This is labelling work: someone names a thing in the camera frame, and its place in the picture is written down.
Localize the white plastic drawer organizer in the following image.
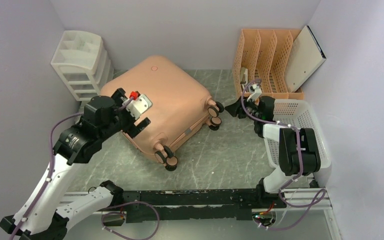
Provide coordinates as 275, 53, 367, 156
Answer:
50, 30, 114, 102

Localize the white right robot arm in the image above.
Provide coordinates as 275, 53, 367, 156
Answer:
225, 96, 322, 208

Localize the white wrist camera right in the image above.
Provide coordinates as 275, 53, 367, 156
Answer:
245, 80, 262, 101

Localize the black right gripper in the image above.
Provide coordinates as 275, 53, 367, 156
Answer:
224, 96, 261, 121

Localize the orange plastic file rack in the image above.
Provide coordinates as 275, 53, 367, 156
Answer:
231, 28, 305, 100

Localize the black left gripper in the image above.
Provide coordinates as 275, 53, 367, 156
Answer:
99, 88, 151, 141

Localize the pink hard-shell suitcase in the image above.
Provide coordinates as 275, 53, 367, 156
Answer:
100, 55, 212, 159

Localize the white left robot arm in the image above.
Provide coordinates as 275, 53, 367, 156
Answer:
0, 92, 153, 240

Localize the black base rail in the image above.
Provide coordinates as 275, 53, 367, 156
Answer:
104, 187, 286, 223

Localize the white flat board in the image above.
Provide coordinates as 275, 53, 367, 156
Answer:
284, 25, 326, 93

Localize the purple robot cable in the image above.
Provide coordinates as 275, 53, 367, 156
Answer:
9, 112, 161, 240

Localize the black suitcase wheel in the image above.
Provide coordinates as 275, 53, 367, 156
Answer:
206, 98, 225, 131
154, 146, 179, 172

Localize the white plastic mesh basket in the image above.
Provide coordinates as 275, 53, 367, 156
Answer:
261, 99, 332, 169

